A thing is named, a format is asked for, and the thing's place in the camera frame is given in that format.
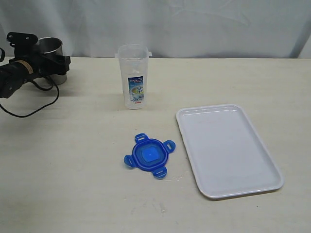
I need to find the clear plastic container with label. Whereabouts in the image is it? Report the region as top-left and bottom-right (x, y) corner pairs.
(115, 44), (152, 110)

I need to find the white backdrop curtain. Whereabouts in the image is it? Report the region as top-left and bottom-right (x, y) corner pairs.
(0, 0), (311, 58)

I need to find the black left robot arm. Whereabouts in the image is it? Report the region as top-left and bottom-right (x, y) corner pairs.
(0, 32), (71, 99)

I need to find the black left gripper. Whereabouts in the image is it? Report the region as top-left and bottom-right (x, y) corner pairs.
(6, 32), (71, 77)

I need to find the blue plastic lid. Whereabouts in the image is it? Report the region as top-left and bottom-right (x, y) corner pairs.
(123, 133), (176, 180)

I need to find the white rectangular tray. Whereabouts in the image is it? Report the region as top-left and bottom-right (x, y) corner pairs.
(176, 104), (284, 200)

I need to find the stainless steel cup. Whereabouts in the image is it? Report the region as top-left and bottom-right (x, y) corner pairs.
(37, 37), (67, 85)

